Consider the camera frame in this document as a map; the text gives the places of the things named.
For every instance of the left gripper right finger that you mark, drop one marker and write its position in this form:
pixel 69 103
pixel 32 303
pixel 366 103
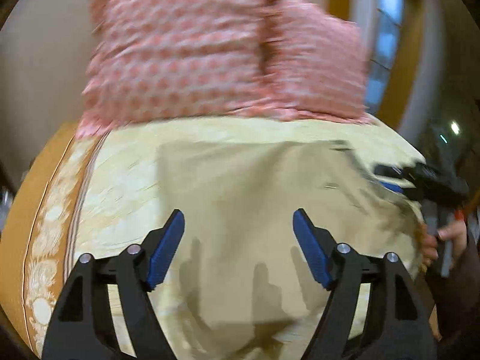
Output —
pixel 373 309

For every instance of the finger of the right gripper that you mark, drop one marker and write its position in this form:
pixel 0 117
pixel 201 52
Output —
pixel 392 171
pixel 392 187

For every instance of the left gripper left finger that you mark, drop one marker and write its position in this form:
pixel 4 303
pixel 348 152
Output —
pixel 104 310

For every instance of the beige khaki pants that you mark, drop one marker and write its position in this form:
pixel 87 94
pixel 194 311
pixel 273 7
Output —
pixel 240 264

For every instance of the dark sleeved right forearm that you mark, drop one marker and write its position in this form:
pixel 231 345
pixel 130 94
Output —
pixel 457 296

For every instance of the person's right hand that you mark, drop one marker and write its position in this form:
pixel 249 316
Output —
pixel 454 232

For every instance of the orange patterned bed side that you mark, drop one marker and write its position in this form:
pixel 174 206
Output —
pixel 36 242

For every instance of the yellow patterned bed mattress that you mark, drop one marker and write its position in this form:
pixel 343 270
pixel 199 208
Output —
pixel 123 200

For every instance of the right pink polka-dot pillow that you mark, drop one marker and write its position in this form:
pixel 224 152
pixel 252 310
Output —
pixel 314 65

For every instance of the pink polka-dot pillow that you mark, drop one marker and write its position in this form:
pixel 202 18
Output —
pixel 314 65
pixel 163 59

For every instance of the frosted glass window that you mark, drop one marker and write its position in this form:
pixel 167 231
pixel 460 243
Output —
pixel 389 17

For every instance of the left pink polka-dot pillow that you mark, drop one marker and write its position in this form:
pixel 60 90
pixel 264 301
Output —
pixel 163 59

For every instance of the wooden window frame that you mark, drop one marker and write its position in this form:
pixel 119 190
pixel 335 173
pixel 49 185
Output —
pixel 408 55

